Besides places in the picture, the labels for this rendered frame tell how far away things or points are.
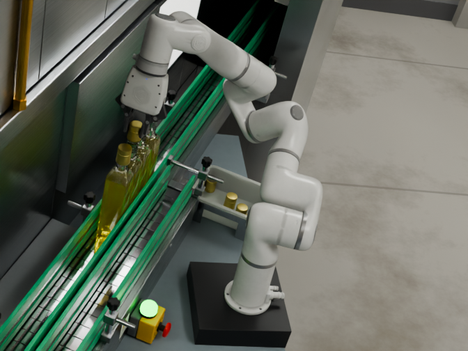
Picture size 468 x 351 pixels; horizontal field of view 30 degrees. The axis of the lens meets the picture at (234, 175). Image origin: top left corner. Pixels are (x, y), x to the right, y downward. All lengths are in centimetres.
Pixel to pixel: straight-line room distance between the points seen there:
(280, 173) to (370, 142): 236
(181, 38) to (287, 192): 46
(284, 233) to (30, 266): 63
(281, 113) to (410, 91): 286
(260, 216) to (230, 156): 78
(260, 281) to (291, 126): 40
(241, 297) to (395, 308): 149
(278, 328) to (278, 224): 31
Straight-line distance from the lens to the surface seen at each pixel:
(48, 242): 228
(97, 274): 212
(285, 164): 221
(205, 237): 256
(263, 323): 229
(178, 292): 239
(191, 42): 208
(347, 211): 403
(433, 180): 445
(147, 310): 219
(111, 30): 216
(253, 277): 222
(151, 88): 210
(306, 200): 217
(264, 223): 211
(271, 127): 227
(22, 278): 218
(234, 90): 228
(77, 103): 209
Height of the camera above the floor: 248
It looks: 38 degrees down
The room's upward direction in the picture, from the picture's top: 16 degrees clockwise
